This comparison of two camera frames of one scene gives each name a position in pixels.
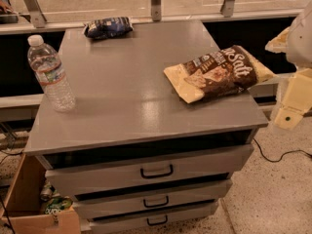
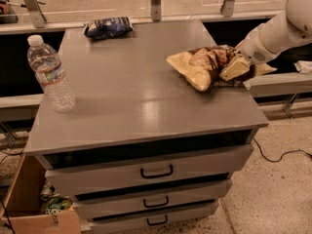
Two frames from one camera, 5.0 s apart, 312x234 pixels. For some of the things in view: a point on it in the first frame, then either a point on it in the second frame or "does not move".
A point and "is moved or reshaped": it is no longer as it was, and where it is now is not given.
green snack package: (58, 204) does not move
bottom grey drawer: (172, 214) does not move
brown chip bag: (222, 73) is moved or reshaped
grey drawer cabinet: (136, 157) does not move
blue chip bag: (106, 27) does not move
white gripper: (300, 43) -> (252, 50)
